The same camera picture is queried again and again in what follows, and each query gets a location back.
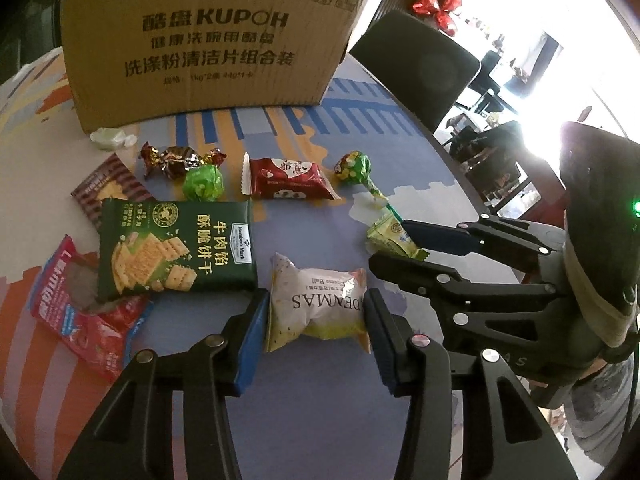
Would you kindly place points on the brown cardboard box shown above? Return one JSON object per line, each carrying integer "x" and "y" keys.
{"x": 200, "y": 35}

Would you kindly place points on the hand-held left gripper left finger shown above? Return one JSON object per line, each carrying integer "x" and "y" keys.
{"x": 252, "y": 340}

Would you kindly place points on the dark red snack packet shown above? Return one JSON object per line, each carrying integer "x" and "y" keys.
{"x": 287, "y": 177}

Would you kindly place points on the person's right forearm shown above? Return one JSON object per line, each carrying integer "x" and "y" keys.
{"x": 600, "y": 410}

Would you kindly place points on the bright red snack packet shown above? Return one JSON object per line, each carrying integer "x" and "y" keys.
{"x": 85, "y": 320}

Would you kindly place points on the small yellow-green snack packet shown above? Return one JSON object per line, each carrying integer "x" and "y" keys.
{"x": 390, "y": 237}

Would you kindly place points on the brown striped snack packet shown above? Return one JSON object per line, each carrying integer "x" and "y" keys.
{"x": 107, "y": 185}

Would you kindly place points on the green foil candy ball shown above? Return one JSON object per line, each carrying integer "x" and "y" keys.
{"x": 202, "y": 183}

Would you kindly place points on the green wrapped lollipop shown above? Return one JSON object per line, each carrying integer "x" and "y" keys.
{"x": 352, "y": 166}

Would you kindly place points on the crumpled white tissue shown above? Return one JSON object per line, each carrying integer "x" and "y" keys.
{"x": 111, "y": 138}

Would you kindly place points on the red foil flower decoration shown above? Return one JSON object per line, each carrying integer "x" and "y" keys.
{"x": 437, "y": 9}

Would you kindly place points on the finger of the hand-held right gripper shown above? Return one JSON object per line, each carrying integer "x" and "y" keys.
{"x": 415, "y": 275}
{"x": 440, "y": 237}

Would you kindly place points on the dark green biscuit packet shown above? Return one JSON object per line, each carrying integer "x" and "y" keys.
{"x": 175, "y": 247}

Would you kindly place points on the brown gold twist candy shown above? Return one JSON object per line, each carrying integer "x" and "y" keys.
{"x": 181, "y": 160}

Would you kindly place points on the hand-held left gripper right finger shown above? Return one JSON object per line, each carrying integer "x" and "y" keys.
{"x": 382, "y": 345}

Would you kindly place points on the white puffy snack packet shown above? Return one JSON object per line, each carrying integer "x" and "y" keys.
{"x": 315, "y": 305}

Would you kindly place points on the colourful printed tablecloth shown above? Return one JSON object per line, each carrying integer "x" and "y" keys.
{"x": 310, "y": 410}

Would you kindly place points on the black chair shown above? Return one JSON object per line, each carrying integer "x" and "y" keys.
{"x": 420, "y": 70}

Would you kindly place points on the dark bag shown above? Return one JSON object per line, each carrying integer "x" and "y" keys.
{"x": 487, "y": 155}

